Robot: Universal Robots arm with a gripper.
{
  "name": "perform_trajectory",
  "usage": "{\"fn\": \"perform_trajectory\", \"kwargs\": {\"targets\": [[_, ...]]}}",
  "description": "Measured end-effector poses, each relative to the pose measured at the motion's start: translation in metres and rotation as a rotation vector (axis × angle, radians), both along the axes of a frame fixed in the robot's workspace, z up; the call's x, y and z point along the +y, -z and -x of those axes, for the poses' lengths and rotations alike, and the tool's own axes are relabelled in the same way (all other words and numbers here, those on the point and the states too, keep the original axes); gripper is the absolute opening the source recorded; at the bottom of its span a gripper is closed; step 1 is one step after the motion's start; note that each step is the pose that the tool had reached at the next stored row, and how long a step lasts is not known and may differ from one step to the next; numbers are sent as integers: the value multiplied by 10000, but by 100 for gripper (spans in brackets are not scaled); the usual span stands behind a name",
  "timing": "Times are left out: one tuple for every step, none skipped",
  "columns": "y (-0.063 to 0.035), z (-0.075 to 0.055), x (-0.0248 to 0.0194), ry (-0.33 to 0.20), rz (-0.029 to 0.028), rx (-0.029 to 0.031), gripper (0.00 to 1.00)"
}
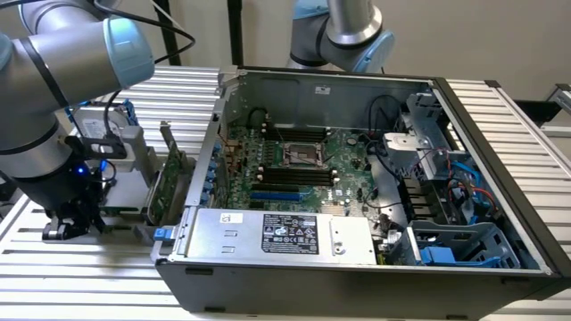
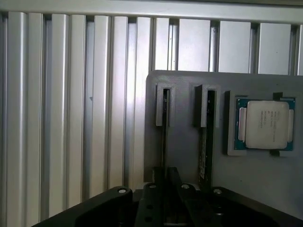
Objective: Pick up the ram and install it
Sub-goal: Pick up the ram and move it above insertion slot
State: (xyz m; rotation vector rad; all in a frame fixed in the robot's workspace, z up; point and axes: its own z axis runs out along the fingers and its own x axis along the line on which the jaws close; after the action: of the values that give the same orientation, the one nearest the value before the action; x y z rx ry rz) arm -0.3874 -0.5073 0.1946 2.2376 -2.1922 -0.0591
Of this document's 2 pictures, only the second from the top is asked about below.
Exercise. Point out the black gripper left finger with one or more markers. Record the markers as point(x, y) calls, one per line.
point(151, 203)

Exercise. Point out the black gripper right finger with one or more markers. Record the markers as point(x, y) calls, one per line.
point(180, 203)

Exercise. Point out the dark RAM stick with label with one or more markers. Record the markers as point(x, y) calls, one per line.
point(208, 142)

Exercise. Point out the grey 3D-printed parts rack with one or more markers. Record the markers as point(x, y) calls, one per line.
point(184, 146)

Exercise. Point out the CPU with silver heat spreader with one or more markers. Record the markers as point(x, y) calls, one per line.
point(265, 124)

